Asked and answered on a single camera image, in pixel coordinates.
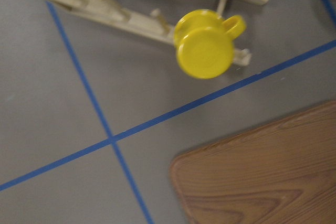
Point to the yellow mug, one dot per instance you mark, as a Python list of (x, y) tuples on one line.
[(204, 42)]

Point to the brown wooden tray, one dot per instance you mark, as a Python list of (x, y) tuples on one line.
[(282, 172)]

